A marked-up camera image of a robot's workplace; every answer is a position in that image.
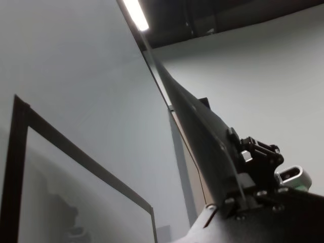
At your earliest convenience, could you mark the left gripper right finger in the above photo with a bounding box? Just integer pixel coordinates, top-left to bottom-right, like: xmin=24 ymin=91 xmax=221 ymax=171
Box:
xmin=238 ymin=173 xmax=257 ymax=211

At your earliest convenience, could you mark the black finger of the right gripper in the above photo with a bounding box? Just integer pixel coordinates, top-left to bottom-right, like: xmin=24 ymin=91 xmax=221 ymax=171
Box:
xmin=226 ymin=128 xmax=262 ymax=153

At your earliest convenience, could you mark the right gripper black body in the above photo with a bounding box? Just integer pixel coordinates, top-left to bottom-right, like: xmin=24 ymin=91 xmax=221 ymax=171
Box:
xmin=240 ymin=142 xmax=285 ymax=189

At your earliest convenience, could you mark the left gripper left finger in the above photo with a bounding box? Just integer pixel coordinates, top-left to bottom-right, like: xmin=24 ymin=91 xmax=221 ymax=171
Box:
xmin=220 ymin=196 xmax=238 ymax=219

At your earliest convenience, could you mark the black robot print poster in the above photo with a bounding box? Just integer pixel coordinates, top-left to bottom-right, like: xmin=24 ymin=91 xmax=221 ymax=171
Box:
xmin=140 ymin=30 xmax=254 ymax=211

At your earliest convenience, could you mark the long white ceiling light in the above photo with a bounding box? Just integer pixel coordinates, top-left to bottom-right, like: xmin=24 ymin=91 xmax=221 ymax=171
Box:
xmin=123 ymin=0 xmax=150 ymax=32

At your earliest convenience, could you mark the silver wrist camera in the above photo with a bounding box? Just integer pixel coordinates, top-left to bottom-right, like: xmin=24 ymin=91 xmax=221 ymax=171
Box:
xmin=274 ymin=164 xmax=313 ymax=190

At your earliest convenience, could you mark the brown door black frame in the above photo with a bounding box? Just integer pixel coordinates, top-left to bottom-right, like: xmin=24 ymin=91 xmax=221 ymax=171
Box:
xmin=167 ymin=97 xmax=216 ymax=205

